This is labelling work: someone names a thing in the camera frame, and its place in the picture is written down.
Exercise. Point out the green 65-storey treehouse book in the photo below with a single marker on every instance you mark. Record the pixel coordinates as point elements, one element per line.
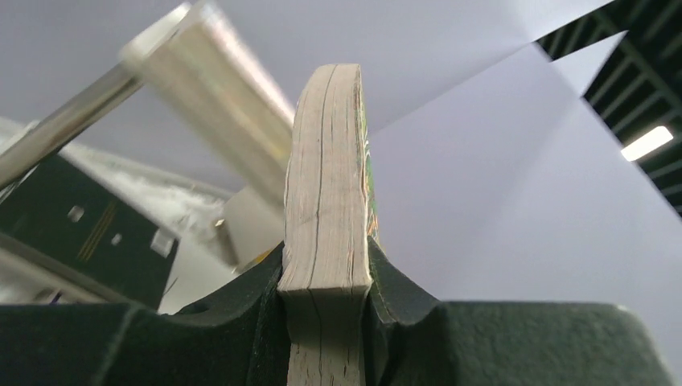
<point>326,275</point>

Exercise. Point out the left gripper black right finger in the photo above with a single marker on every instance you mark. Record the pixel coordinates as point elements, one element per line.
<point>412,338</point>

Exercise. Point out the dark green forest book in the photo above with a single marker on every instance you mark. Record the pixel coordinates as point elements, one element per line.
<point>71,225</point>

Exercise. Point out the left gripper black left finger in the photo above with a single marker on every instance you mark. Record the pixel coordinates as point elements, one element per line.
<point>234,336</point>

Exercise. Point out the white two-tier shelf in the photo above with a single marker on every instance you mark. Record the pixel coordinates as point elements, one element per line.
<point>182,122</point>

